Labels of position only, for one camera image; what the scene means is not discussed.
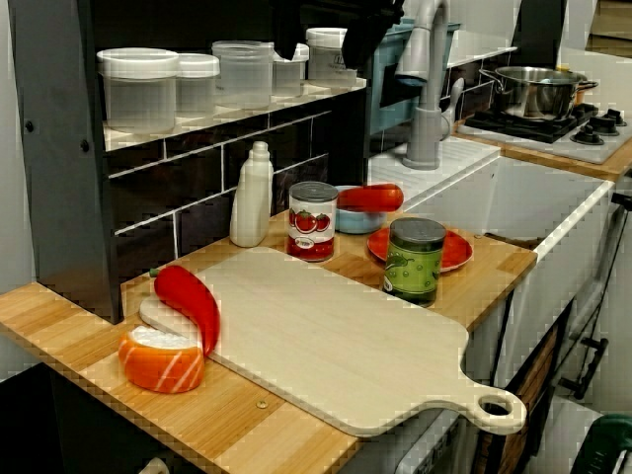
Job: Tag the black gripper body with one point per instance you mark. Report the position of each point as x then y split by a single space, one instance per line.
392 10

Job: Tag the grey toy faucet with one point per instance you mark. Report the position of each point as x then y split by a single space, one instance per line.
429 123

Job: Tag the green peas tin can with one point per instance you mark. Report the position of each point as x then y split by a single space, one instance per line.
415 261

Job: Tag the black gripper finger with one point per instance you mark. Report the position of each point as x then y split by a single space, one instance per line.
365 39
291 29

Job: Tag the tall white lidded jar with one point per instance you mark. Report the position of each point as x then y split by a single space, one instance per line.
326 54

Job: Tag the white detergent bottle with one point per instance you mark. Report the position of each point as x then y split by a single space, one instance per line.
251 207

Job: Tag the wide white lidded jar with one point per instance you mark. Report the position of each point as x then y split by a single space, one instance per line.
138 94

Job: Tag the black thin stand rod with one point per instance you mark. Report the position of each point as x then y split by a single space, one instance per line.
623 200

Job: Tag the stainless steel pot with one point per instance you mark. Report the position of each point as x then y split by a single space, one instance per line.
533 94

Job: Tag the dark kitchen side panel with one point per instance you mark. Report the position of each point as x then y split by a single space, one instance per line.
540 24

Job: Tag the black stove knob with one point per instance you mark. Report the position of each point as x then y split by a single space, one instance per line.
611 121
587 134

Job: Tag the light blue bowl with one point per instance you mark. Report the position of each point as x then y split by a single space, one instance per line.
355 223

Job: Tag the brown wood grain door panel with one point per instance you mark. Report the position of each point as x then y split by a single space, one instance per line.
530 380

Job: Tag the dark grey shelf unit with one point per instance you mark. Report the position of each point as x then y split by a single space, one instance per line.
64 173

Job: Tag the toy stove cooktop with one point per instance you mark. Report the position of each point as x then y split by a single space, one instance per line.
587 154

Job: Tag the red toy sausage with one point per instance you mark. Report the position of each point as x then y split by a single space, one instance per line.
370 197

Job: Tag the salmon sushi toy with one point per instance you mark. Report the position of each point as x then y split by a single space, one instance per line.
163 365

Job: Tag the white lidded plastic jar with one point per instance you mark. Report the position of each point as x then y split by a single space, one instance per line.
197 86

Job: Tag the red round plate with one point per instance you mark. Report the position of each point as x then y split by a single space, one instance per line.
456 252

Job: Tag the light wooden cutting board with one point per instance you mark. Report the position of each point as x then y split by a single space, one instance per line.
321 336

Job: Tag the white toy sink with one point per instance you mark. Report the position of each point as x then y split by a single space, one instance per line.
568 212

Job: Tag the red toy chili pepper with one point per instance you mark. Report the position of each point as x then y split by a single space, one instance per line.
192 301

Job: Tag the clear lidless plastic jar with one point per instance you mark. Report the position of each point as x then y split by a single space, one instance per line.
242 74

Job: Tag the grey dispenser panel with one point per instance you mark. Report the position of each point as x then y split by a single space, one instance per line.
434 449

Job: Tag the tomato print tin can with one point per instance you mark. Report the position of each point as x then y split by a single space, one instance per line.
312 222

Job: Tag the small white lidded jar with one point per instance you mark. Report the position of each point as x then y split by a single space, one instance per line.
290 76

